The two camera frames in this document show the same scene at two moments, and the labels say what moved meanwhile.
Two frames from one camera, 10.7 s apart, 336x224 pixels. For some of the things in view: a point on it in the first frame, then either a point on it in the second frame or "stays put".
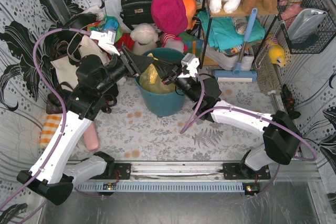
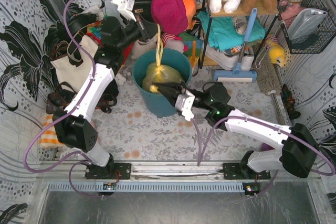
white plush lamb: [144, 36] stays put
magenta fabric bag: [169, 11] stays put
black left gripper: [129, 61] to [143, 28]
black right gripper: [174, 76] to [176, 94]
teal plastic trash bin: [161, 104] stays put
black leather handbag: [136, 10] stays put
